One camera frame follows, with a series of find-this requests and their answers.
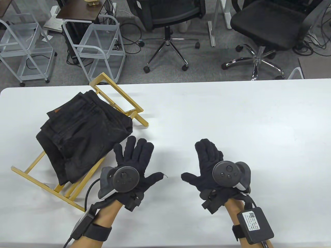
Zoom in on black floor cables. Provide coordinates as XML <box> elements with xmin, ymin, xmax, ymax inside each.
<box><xmin>103</xmin><ymin>1</ymin><xmax>146</xmax><ymax>55</ymax></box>

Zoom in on dark brown desk corner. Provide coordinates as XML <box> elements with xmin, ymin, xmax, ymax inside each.
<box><xmin>0</xmin><ymin>0</ymin><xmax>13</xmax><ymax>18</ymax></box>

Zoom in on person's left hand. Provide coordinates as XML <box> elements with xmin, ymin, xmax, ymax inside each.
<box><xmin>100</xmin><ymin>136</ymin><xmax>164</xmax><ymax>212</ymax></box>

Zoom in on wooden book rack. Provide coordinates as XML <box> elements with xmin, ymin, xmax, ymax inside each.
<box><xmin>11</xmin><ymin>73</ymin><xmax>149</xmax><ymax>212</ymax></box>

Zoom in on white desk leg frame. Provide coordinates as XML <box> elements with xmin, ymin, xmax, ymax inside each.
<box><xmin>208</xmin><ymin>0</ymin><xmax>232</xmax><ymax>47</ymax></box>

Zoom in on brown wooden side desk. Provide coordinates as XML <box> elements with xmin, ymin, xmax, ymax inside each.
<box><xmin>56</xmin><ymin>0</ymin><xmax>107</xmax><ymax>20</ymax></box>

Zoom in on white metal mesh cart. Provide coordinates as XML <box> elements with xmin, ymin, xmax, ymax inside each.
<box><xmin>0</xmin><ymin>13</ymin><xmax>57</xmax><ymax>87</ymax></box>
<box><xmin>63</xmin><ymin>15</ymin><xmax>126</xmax><ymax>83</ymax></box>

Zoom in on black wrist strap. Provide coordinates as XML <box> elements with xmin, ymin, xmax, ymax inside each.
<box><xmin>232</xmin><ymin>224</ymin><xmax>243</xmax><ymax>242</ymax></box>
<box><xmin>84</xmin><ymin>223</ymin><xmax>112</xmax><ymax>242</ymax></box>

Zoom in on white paper stack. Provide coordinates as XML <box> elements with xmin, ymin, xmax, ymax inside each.
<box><xmin>43</xmin><ymin>6</ymin><xmax>64</xmax><ymax>33</ymax></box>

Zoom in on black labelled right wrist box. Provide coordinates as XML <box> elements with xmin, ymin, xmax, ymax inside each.
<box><xmin>237</xmin><ymin>208</ymin><xmax>274</xmax><ymax>245</ymax></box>

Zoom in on person's right forearm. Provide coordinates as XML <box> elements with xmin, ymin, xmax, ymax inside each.
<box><xmin>224</xmin><ymin>198</ymin><xmax>274</xmax><ymax>248</ymax></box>

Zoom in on black office chair chrome base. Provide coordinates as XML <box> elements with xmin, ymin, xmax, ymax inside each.
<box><xmin>126</xmin><ymin>0</ymin><xmax>206</xmax><ymax>73</ymax></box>

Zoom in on white curved plastic part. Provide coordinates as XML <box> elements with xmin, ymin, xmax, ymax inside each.
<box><xmin>287</xmin><ymin>67</ymin><xmax>305</xmax><ymax>80</ymax></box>

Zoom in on black left wrist strap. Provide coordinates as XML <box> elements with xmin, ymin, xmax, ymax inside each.
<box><xmin>84</xmin><ymin>223</ymin><xmax>112</xmax><ymax>242</ymax></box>

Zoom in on grey right hand controller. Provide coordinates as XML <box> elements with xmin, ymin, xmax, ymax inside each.
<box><xmin>213</xmin><ymin>161</ymin><xmax>251</xmax><ymax>194</ymax></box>

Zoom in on black cable bundle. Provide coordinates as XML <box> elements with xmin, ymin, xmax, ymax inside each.
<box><xmin>292</xmin><ymin>23</ymin><xmax>331</xmax><ymax>56</ymax></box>

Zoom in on black computer tower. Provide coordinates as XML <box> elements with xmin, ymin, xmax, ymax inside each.
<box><xmin>64</xmin><ymin>22</ymin><xmax>91</xmax><ymax>65</ymax></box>

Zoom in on wide black office chair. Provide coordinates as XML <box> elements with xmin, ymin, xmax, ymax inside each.
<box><xmin>222</xmin><ymin>0</ymin><xmax>331</xmax><ymax>81</ymax></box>

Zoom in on brown board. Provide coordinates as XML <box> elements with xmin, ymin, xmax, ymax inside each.
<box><xmin>298</xmin><ymin>56</ymin><xmax>331</xmax><ymax>79</ymax></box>

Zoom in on black right wrist strap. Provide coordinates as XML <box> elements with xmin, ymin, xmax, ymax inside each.
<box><xmin>232</xmin><ymin>224</ymin><xmax>243</xmax><ymax>242</ymax></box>

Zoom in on black glove cable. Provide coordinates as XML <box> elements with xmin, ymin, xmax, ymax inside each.
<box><xmin>85</xmin><ymin>179</ymin><xmax>102</xmax><ymax>212</ymax></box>

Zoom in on black left wrist module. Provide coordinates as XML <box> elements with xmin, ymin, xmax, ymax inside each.
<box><xmin>70</xmin><ymin>211</ymin><xmax>96</xmax><ymax>240</ymax></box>

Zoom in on person's right hand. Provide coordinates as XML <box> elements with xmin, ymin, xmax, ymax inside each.
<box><xmin>181</xmin><ymin>139</ymin><xmax>250</xmax><ymax>215</ymax></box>

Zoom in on grey left hand controller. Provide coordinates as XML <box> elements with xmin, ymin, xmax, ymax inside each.
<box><xmin>98</xmin><ymin>166</ymin><xmax>140</xmax><ymax>199</ymax></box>

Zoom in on black trousers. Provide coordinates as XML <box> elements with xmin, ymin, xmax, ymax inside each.
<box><xmin>36</xmin><ymin>90</ymin><xmax>133</xmax><ymax>186</ymax></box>

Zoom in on white round bin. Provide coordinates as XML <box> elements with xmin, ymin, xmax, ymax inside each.
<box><xmin>178</xmin><ymin>20</ymin><xmax>192</xmax><ymax>33</ymax></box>

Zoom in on grey hand controller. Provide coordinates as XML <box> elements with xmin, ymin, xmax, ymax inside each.
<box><xmin>98</xmin><ymin>166</ymin><xmax>140</xmax><ymax>199</ymax></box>
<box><xmin>213</xmin><ymin>161</ymin><xmax>251</xmax><ymax>194</ymax></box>

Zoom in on person's left forearm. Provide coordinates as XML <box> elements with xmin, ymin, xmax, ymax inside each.
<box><xmin>70</xmin><ymin>201</ymin><xmax>122</xmax><ymax>248</ymax></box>

